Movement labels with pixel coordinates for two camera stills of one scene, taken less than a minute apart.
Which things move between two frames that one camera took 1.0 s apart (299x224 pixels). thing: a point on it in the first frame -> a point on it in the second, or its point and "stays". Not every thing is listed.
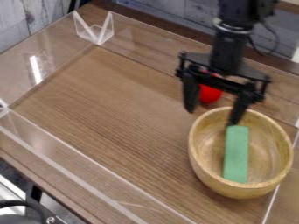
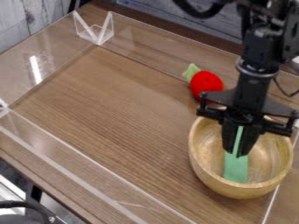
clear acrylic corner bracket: (95, 33) stays
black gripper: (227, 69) -> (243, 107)
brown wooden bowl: (270, 153) stays
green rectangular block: (237, 155) stays
